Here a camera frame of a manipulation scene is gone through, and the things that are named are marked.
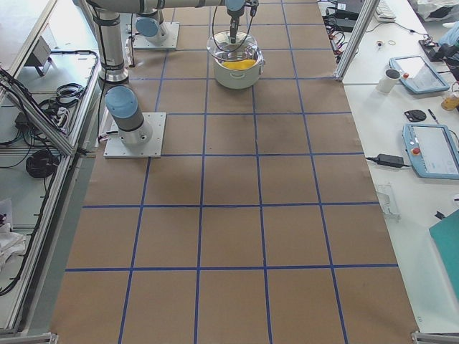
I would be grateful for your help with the pale green electric pot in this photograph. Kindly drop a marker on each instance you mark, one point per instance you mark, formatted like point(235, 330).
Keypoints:
point(238, 75)

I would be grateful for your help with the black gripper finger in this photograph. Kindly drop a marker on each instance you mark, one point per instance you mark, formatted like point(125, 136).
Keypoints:
point(233, 36)

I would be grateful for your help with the white mug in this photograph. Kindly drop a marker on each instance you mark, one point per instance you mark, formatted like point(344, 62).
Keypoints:
point(388, 81)

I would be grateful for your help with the blue teach pendant near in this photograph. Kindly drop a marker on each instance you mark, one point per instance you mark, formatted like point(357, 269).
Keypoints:
point(431, 150)

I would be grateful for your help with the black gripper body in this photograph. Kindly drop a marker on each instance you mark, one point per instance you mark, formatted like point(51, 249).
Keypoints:
point(234, 16)

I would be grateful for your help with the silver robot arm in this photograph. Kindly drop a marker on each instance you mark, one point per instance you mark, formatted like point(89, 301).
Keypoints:
point(104, 16)
point(151, 26)

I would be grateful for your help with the black power adapter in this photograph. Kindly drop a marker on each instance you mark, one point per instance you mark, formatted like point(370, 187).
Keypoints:
point(390, 160)

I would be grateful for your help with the blue teach pendant far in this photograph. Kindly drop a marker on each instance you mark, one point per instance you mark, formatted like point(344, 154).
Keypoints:
point(422, 76)

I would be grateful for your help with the aluminium frame post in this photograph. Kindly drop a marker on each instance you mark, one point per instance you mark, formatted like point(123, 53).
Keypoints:
point(366, 14)

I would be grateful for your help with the blue teach pendant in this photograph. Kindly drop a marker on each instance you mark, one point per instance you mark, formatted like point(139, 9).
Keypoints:
point(431, 150)
point(422, 76)

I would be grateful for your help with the teal folder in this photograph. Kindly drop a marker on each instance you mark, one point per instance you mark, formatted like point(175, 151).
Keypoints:
point(445, 237)

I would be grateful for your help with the yellow corn cob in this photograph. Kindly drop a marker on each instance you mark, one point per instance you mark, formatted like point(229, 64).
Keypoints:
point(239, 65)

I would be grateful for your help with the white cloth bundle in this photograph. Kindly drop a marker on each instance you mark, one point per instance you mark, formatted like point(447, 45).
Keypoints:
point(12, 243)

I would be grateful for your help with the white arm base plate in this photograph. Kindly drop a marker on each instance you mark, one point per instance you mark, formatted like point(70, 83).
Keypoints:
point(146, 141)
point(169, 44)

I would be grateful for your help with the glass pot lid with knob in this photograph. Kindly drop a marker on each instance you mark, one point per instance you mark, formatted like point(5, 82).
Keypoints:
point(224, 48)

